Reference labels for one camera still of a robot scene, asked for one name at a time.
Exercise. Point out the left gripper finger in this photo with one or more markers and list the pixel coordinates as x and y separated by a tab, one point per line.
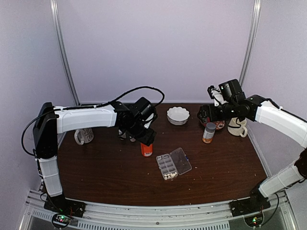
142	140
152	138

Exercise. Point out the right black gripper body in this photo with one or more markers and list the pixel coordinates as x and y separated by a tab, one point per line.
216	116

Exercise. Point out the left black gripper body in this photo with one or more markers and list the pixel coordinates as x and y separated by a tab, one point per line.
139	133

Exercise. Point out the orange pill bottle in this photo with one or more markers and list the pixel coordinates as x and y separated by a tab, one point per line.
146	150

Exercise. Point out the grey capped white orange bottle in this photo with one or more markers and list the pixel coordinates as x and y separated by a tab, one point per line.
209	133

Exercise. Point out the clear plastic pill organizer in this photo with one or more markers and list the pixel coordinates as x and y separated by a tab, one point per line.
175	161

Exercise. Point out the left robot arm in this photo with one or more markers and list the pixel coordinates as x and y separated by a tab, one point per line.
134	119

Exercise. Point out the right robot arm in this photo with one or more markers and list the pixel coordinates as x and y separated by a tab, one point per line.
230	101

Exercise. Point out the beige pills in organizer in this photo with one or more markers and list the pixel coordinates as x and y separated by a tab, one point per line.
170	176

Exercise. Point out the red patterned plate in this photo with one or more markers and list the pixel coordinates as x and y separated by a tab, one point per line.
220	125

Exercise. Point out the white fluted bowl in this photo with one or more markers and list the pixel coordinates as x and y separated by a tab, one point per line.
178	115

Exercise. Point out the cream ceramic mug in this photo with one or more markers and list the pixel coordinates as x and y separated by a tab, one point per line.
237	127

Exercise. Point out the white floral mug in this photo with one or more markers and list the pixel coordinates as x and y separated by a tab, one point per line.
83	136

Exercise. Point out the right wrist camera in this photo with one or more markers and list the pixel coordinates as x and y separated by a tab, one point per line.
216	95

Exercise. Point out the right aluminium frame post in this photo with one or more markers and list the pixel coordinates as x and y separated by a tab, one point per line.
251	41

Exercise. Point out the aluminium frame post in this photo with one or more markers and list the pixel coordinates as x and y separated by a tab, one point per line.
251	41
63	54

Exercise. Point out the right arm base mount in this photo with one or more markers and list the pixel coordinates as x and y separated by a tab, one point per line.
253	207

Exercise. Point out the front aluminium rail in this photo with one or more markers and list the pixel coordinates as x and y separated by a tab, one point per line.
214	216

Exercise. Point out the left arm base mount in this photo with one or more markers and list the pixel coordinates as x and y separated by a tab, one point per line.
65	210

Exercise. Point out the left aluminium frame post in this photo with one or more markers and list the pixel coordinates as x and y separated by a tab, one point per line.
63	54

